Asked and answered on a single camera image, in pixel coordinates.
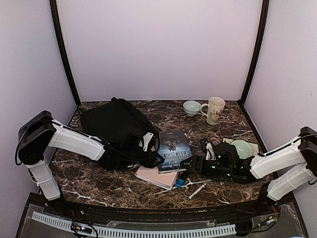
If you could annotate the cream floral mug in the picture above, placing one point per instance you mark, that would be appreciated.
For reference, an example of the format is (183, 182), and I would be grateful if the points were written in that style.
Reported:
(215, 107)

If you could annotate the black front rail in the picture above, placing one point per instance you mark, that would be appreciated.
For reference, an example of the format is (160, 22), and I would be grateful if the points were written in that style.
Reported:
(239, 212)

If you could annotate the small celadon bowl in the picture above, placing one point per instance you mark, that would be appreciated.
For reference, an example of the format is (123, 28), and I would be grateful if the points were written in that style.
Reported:
(191, 108)

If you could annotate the floral square plate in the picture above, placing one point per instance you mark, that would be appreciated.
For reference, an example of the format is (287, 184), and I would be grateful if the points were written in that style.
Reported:
(254, 146)

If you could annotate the black frame post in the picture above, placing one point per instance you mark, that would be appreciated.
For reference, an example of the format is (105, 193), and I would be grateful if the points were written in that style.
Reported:
(63, 53)
(256, 52)

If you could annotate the dark blue Wuthering Heights book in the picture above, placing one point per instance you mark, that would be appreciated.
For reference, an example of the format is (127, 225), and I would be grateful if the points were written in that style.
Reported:
(174, 148)

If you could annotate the right black frame post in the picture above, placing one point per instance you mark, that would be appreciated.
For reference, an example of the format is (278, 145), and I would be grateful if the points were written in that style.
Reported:
(256, 52)

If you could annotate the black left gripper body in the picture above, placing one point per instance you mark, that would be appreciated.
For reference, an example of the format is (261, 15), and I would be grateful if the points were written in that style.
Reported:
(129, 155)

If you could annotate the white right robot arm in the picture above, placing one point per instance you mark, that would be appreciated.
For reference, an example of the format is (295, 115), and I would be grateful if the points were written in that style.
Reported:
(299, 155)

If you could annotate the white pen green tip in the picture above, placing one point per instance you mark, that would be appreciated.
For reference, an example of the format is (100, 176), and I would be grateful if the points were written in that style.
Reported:
(199, 189)

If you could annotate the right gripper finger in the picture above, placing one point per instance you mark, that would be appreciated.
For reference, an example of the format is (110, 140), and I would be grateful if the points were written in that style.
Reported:
(194, 163)
(207, 148)

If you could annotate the small circuit board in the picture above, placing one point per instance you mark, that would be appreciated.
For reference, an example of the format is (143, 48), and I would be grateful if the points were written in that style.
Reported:
(80, 229)

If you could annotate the white slotted cable duct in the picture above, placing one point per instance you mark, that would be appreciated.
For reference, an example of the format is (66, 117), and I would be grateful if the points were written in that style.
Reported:
(140, 230)

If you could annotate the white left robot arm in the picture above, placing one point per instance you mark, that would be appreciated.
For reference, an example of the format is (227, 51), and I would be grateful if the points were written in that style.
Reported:
(43, 132)

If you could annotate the left black frame post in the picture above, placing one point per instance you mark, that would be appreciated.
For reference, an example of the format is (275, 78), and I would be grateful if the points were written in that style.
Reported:
(63, 53)

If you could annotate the pale green bowl on plate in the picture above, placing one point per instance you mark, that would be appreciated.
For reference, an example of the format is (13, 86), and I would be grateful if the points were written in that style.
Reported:
(244, 149)

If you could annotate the black marker blue cap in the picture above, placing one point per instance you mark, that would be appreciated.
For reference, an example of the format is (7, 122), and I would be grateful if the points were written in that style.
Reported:
(181, 180)

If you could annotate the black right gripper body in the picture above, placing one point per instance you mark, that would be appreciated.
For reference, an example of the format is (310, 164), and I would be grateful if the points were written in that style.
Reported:
(219, 170)

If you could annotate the black student bag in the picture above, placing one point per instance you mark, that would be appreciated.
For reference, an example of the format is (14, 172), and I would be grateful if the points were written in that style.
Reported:
(119, 117)

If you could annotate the pink notebook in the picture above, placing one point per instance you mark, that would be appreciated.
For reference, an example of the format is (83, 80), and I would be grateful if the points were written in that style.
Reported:
(165, 181)

